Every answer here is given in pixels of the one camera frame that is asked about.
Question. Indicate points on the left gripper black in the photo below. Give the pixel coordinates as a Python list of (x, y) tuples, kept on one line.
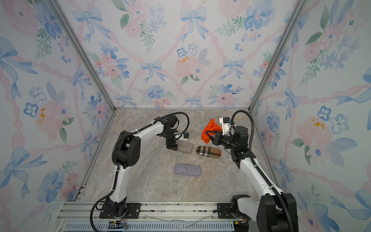
[(172, 145)]

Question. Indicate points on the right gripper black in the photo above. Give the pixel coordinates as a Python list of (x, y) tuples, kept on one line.
[(215, 139)]

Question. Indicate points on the orange microfiber cloth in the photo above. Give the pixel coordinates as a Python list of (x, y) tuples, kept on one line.
[(210, 129)]

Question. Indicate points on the grey stone-pattern eyeglass case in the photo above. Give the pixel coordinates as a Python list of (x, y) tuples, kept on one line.
[(184, 147)]

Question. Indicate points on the brown plaid eyeglass case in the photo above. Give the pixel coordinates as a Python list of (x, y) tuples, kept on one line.
[(208, 151)]

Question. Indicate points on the purple fabric eyeglass case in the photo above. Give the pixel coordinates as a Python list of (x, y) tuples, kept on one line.
[(187, 170)]

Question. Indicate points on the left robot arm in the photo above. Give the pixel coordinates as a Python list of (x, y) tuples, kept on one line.
[(126, 154)]

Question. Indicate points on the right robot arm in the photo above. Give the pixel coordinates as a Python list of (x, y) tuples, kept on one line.
[(276, 211)]

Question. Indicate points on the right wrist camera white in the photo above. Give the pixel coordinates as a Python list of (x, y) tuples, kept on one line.
[(226, 125)]

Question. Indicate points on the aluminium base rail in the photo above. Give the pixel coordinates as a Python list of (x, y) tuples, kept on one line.
[(151, 217)]

